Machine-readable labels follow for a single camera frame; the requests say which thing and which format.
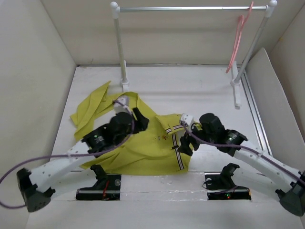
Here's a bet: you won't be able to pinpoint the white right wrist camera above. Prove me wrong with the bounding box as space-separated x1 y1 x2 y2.
180 113 195 132

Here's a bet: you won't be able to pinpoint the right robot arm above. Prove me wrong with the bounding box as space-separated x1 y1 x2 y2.
179 113 305 217

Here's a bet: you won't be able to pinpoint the yellow trousers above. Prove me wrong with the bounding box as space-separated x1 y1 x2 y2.
70 83 191 176

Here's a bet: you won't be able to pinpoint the aluminium side rail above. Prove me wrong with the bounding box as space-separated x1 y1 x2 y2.
241 71 273 156

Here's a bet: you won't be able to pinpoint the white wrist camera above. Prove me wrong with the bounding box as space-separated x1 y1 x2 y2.
113 95 131 115
180 113 195 132

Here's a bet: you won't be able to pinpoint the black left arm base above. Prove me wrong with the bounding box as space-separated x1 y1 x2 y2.
75 165 122 201

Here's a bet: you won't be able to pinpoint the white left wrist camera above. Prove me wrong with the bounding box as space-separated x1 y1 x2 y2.
113 95 131 115

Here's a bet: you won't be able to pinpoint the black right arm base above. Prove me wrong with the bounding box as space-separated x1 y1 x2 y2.
202 163 252 201

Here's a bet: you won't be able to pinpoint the white clothes rack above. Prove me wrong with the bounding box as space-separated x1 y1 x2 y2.
110 0 278 109

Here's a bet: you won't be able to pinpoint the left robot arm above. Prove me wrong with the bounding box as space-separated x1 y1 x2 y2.
16 107 149 213

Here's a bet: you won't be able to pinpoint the pink clothes hanger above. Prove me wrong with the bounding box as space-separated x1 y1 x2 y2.
225 1 254 73

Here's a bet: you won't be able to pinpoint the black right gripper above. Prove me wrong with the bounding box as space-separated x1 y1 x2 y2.
177 121 215 156

